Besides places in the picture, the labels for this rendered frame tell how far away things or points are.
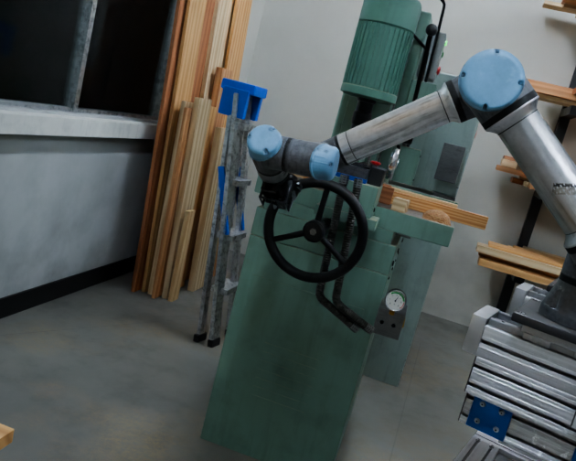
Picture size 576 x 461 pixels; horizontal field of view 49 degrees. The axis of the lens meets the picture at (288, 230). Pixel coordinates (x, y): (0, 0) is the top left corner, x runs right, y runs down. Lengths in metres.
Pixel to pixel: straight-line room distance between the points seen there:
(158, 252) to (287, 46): 1.87
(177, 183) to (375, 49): 1.56
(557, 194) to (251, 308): 1.05
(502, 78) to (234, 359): 1.23
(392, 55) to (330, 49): 2.48
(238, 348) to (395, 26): 1.09
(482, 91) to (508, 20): 3.11
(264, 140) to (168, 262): 2.04
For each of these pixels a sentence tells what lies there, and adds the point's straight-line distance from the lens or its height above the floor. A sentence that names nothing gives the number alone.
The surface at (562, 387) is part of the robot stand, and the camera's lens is 1.49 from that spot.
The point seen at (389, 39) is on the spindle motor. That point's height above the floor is 1.37.
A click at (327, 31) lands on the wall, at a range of 4.45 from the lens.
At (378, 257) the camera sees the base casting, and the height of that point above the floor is 0.75.
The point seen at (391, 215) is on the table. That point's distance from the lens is 1.86.
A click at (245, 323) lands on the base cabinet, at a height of 0.43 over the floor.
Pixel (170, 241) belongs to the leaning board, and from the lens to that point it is 3.31.
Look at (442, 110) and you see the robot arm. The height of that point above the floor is 1.19.
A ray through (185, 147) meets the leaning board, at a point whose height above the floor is 0.79.
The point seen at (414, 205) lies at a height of 0.92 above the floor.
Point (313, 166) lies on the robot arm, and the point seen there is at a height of 1.01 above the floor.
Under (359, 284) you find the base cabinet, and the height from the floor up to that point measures 0.66.
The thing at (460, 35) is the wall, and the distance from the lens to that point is 4.34.
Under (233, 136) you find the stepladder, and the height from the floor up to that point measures 0.93.
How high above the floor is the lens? 1.12
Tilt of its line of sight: 11 degrees down
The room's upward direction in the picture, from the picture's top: 14 degrees clockwise
